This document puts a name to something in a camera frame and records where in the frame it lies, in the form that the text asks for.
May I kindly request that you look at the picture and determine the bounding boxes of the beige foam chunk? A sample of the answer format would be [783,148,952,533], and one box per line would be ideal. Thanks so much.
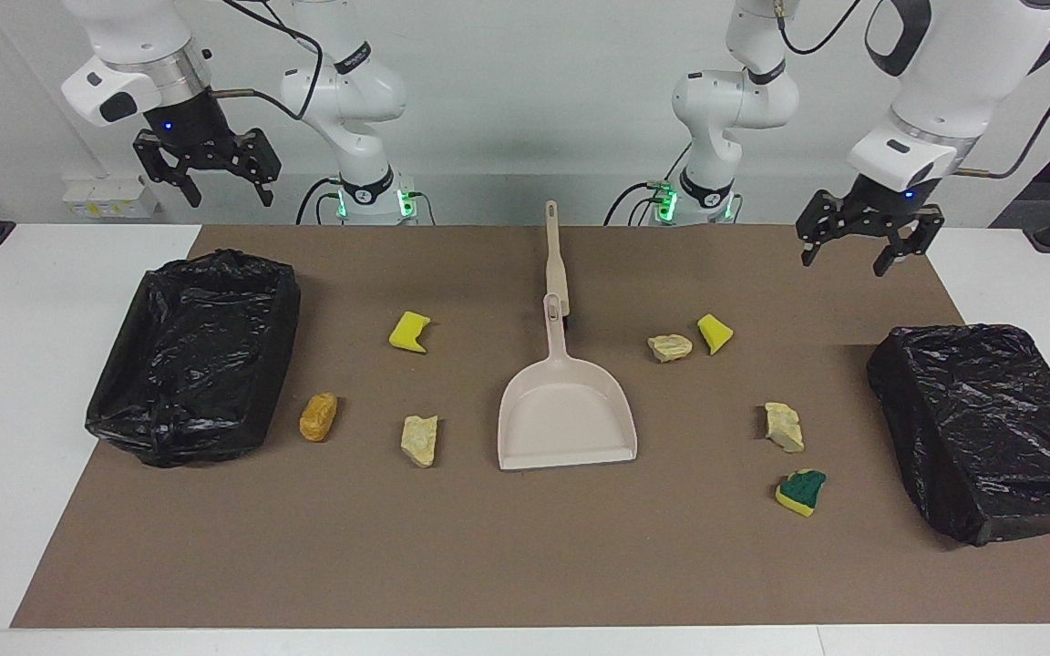
[765,402,805,454]
[400,415,440,469]

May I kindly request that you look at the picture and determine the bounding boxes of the box covered by black bag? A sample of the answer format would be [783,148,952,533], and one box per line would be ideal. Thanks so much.
[866,323,1050,548]

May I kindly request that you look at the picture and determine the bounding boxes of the white wall socket box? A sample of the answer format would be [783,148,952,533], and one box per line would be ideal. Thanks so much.
[62,176,161,220]

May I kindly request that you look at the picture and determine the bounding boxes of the open bin black bag liner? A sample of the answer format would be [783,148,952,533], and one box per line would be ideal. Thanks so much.
[85,249,302,468]

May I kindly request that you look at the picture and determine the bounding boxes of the yellow sponge wedge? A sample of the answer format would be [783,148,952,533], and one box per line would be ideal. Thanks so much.
[697,313,735,355]

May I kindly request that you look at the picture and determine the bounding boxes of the beige hand brush black bristles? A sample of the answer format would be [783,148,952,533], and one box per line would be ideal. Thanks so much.
[543,200,573,331]

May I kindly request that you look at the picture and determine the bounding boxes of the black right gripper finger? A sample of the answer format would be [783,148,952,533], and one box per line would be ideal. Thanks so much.
[242,128,282,209]
[133,130,202,209]

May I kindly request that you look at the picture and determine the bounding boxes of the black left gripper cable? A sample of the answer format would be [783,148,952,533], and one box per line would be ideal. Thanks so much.
[776,0,1050,180]

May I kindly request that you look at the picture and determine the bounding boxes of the orange striped toy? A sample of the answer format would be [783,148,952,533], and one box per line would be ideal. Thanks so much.
[647,333,695,364]

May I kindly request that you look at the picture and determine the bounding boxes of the beige plastic dustpan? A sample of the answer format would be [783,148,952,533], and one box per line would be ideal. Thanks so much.
[498,293,638,472]

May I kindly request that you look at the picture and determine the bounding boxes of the orange-brown bread roll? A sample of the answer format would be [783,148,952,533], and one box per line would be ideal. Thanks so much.
[298,393,339,444]

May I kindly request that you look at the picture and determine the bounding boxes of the brown paper table mat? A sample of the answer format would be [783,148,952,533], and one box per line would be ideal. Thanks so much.
[10,225,1050,630]

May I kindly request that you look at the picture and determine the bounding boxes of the green and yellow sponge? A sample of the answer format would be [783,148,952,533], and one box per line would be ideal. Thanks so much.
[775,468,828,518]

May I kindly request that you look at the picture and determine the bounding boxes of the notched yellow sponge piece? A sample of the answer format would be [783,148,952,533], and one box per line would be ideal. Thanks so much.
[388,311,432,355]

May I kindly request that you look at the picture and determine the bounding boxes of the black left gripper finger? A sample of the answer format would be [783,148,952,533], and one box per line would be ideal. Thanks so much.
[797,190,840,268]
[873,208,945,277]

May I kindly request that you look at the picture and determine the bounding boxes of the black arm base cable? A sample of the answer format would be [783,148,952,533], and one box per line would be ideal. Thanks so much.
[295,176,344,226]
[602,180,672,227]

